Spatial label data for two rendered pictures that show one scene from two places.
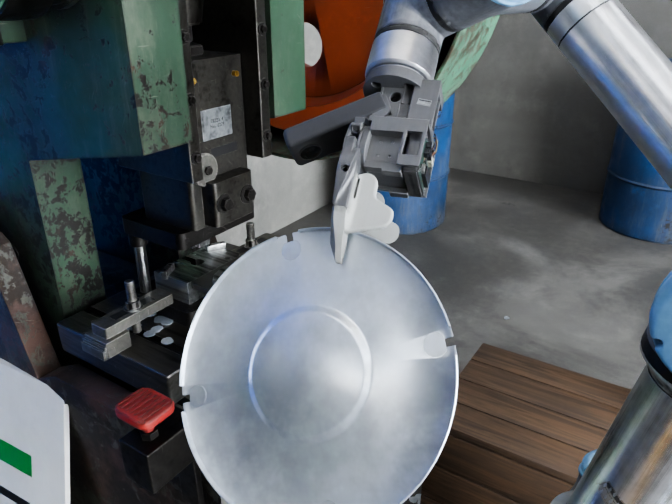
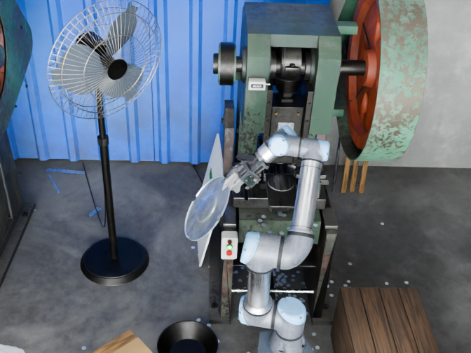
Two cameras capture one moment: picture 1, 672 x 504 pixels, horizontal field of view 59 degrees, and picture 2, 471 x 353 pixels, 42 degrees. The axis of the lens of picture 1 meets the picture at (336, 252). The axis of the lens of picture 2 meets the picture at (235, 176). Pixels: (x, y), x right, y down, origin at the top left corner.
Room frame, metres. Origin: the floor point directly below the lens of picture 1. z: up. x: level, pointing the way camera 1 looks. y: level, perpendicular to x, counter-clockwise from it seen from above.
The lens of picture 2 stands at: (-0.61, -1.61, 2.54)
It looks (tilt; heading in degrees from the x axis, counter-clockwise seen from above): 36 degrees down; 54
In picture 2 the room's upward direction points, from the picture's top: 3 degrees clockwise
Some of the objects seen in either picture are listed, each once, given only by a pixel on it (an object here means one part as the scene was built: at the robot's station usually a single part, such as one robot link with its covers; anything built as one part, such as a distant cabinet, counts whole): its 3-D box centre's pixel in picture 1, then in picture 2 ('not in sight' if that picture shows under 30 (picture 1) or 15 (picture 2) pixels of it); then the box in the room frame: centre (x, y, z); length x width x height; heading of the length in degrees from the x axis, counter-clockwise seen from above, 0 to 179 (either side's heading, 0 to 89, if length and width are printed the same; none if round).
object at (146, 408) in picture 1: (147, 425); not in sight; (0.64, 0.26, 0.72); 0.07 x 0.06 x 0.08; 57
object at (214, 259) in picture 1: (200, 272); (278, 171); (1.04, 0.27, 0.76); 0.15 x 0.09 x 0.05; 147
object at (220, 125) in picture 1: (199, 135); (284, 127); (1.02, 0.24, 1.04); 0.17 x 0.15 x 0.30; 57
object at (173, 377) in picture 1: (202, 308); (277, 185); (1.05, 0.27, 0.68); 0.45 x 0.30 x 0.06; 147
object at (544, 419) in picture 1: (525, 458); (380, 343); (1.14, -0.48, 0.18); 0.40 x 0.38 x 0.35; 57
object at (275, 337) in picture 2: not in sight; (288, 335); (0.60, -0.40, 0.50); 0.15 x 0.15 x 0.10
